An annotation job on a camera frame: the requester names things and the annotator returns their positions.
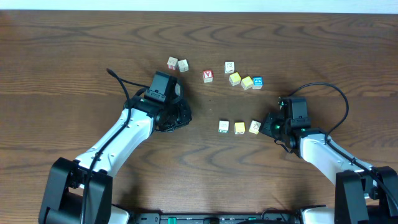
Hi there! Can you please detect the white ladybug block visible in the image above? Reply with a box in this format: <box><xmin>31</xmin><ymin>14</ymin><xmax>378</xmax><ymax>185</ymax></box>
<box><xmin>248</xmin><ymin>120</ymin><xmax>261</xmax><ymax>134</ymax></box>

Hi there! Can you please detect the yellow block letter O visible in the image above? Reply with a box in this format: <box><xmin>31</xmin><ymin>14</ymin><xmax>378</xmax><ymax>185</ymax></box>
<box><xmin>234</xmin><ymin>122</ymin><xmax>246</xmax><ymax>134</ymax></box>

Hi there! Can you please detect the white block green side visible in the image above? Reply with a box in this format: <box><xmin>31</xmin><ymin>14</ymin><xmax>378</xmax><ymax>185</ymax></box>
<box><xmin>218</xmin><ymin>120</ymin><xmax>229</xmax><ymax>133</ymax></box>

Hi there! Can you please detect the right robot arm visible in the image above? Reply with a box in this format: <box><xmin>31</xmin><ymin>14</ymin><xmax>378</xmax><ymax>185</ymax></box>
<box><xmin>259</xmin><ymin>97</ymin><xmax>397</xmax><ymax>223</ymax></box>

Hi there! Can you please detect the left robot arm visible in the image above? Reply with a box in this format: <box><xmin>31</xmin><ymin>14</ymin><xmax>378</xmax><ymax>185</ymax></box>
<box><xmin>38</xmin><ymin>72</ymin><xmax>192</xmax><ymax>223</ymax></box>

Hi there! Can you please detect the blue top block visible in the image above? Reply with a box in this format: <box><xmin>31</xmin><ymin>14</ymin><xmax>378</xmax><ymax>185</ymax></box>
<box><xmin>252</xmin><ymin>77</ymin><xmax>264</xmax><ymax>90</ymax></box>

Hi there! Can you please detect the plain white block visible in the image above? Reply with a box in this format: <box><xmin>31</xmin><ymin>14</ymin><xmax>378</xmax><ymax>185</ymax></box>
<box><xmin>177</xmin><ymin>59</ymin><xmax>189</xmax><ymax>72</ymax></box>

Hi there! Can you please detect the red letter A block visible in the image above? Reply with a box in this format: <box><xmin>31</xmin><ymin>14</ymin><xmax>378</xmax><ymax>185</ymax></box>
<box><xmin>202</xmin><ymin>70</ymin><xmax>213</xmax><ymax>83</ymax></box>

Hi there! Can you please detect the yellow block letter B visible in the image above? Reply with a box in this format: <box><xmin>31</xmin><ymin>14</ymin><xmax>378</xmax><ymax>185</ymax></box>
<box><xmin>241</xmin><ymin>76</ymin><xmax>254</xmax><ymax>90</ymax></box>

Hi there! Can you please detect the white block red side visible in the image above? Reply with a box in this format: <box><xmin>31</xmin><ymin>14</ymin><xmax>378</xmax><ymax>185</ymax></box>
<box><xmin>167</xmin><ymin>57</ymin><xmax>178</xmax><ymax>70</ymax></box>

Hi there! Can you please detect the yellow block with plane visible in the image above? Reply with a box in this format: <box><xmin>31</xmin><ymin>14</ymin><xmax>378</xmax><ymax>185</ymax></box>
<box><xmin>229</xmin><ymin>72</ymin><xmax>241</xmax><ymax>86</ymax></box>

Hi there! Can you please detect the white block blue X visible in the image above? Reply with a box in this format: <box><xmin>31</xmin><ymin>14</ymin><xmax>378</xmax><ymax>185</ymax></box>
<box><xmin>224</xmin><ymin>62</ymin><xmax>235</xmax><ymax>74</ymax></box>

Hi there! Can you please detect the left black cable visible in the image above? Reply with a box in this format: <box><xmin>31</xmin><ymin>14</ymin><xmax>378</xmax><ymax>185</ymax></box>
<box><xmin>80</xmin><ymin>68</ymin><xmax>150</xmax><ymax>224</ymax></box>

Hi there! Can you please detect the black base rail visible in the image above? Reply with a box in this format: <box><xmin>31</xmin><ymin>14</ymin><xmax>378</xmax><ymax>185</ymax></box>
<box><xmin>127</xmin><ymin>207</ymin><xmax>310</xmax><ymax>224</ymax></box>

